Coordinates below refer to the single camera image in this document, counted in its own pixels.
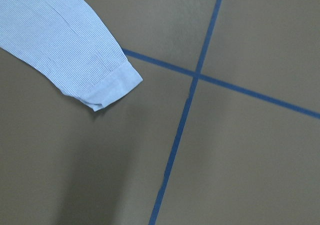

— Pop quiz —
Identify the light blue striped shirt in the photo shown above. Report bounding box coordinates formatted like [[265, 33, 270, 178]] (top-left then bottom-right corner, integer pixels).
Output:
[[0, 0, 143, 111]]

